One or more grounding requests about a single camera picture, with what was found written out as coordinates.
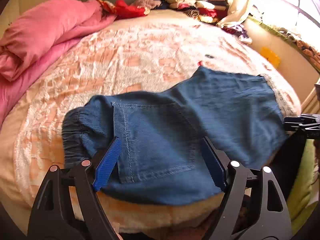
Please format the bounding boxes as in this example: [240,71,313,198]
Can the peach white bear bedspread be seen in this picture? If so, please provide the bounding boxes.
[1,10,301,232]

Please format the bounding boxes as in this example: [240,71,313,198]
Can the red embroidered cloth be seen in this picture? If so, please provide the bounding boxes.
[96,0,150,20]

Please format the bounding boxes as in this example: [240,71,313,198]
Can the pink folded duvet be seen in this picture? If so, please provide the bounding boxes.
[1,0,116,120]

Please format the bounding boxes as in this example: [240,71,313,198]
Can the floral laundry basket with clothes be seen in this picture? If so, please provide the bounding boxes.
[222,24,252,45]

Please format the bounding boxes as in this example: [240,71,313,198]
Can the stack of folded clothes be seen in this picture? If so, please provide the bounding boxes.
[157,0,229,25]

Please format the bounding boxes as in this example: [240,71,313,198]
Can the blue denim lace-trimmed pants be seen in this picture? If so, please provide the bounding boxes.
[62,67,287,205]

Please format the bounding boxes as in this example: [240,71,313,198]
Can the yellow paper bag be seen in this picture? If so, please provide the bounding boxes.
[260,47,281,68]

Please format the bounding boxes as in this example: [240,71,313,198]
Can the green windowsill cover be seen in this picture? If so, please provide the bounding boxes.
[247,16,319,73]

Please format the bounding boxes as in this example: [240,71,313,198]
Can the mauve fuzzy garment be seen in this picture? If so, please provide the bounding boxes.
[131,0,162,10]

